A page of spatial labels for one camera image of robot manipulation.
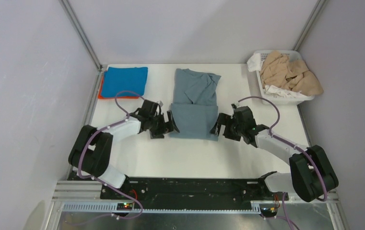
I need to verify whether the white laundry basket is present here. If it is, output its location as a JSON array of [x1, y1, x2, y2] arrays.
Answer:
[[253, 49, 315, 105]]

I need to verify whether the purple cable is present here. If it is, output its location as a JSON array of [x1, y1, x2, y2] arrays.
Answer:
[[76, 91, 145, 220], [237, 96, 328, 230]]

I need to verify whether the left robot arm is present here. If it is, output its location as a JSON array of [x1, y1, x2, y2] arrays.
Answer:
[[68, 100, 179, 199]]

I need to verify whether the right corner aluminium post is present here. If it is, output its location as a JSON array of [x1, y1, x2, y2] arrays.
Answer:
[[292, 0, 328, 51]]

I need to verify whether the left controller board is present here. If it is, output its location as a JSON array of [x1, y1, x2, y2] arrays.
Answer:
[[116, 202, 134, 211]]

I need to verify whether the controller board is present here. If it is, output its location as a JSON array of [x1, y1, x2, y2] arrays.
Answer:
[[116, 202, 134, 211], [260, 207, 279, 219]]

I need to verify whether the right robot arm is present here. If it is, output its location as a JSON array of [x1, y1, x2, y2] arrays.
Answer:
[[210, 106, 339, 202]]

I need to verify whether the beige crumpled t-shirt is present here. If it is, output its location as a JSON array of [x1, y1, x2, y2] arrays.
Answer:
[[259, 50, 324, 97]]

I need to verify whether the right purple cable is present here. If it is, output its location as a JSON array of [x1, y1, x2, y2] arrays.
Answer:
[[237, 96, 328, 230]]

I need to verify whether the aluminium frame rail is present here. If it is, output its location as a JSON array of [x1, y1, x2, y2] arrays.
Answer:
[[52, 181, 340, 214]]

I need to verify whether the grey-blue t-shirt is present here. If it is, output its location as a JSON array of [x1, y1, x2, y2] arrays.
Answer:
[[169, 69, 221, 141]]

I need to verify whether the folded blue t-shirt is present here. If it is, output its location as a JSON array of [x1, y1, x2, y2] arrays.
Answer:
[[101, 67, 148, 97]]

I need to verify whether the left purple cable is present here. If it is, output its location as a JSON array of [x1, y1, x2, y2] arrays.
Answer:
[[76, 91, 145, 220]]

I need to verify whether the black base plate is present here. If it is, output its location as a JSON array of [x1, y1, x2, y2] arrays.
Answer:
[[99, 176, 277, 211]]

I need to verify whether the left corner aluminium post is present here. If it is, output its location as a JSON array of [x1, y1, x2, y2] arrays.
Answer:
[[59, 0, 104, 71]]

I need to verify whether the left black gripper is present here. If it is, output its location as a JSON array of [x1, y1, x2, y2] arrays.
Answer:
[[148, 110, 179, 139]]

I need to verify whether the folded orange t-shirt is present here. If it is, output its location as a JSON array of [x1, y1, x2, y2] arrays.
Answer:
[[97, 83, 138, 100]]

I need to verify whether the right controller board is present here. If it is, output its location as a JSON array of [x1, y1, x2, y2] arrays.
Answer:
[[260, 207, 279, 219]]

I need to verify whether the corner aluminium post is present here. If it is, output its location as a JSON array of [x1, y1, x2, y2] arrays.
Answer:
[[292, 0, 328, 51], [59, 0, 104, 71]]

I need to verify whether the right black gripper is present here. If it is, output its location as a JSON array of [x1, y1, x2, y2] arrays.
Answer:
[[210, 113, 245, 142]]

